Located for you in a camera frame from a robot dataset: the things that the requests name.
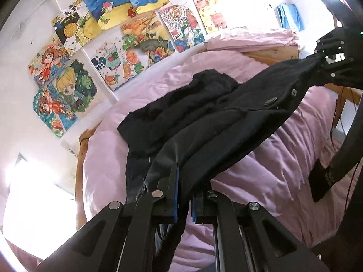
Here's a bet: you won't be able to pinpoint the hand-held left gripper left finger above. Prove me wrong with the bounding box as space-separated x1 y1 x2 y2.
35 164 180 272

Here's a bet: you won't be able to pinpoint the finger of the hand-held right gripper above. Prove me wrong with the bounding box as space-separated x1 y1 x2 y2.
314 31 347 61
320 59 353 87

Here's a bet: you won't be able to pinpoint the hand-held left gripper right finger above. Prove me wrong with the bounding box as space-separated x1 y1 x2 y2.
191 189 330 272

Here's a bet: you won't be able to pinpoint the black jacket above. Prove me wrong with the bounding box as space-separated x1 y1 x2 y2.
117 54 327 272

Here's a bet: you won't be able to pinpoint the blue cloth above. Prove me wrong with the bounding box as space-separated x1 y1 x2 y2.
276 3 306 32

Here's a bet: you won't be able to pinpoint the pink pillow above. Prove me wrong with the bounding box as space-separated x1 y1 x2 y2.
204 30 299 53

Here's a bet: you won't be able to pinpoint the pink blanket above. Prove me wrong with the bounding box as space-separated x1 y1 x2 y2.
82 51 350 272

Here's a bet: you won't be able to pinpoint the bears and chicks drawing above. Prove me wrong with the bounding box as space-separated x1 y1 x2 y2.
191 0 229 35

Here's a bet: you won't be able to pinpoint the bright window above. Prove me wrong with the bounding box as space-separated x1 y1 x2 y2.
0 144 81 261

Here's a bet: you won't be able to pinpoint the oranges and drink drawing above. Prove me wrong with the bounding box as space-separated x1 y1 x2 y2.
91 34 150 91

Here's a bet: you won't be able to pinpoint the swimming girl drawing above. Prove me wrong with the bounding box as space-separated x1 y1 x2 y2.
32 87 79 139

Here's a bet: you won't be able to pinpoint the blonde character drawing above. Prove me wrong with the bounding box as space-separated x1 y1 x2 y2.
52 59 98 119

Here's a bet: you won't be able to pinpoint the tower and whale drawing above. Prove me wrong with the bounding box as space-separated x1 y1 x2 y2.
157 1 206 54

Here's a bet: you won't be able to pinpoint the orange landscape drawing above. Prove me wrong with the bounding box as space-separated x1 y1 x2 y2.
120 13 177 64

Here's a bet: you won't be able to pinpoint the orange-haired girl drawing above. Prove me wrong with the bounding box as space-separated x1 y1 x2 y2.
27 34 71 88

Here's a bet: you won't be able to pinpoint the black and yellow drawing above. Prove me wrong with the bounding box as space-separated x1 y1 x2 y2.
51 0 104 54

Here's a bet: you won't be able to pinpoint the round fish sea drawing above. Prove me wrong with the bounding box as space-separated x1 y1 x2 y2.
82 0 139 30

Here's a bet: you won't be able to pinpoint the wooden bed frame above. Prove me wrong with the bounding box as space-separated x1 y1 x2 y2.
75 44 363 230

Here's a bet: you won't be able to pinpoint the colourful wall drawings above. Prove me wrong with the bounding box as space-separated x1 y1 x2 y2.
54 0 119 102

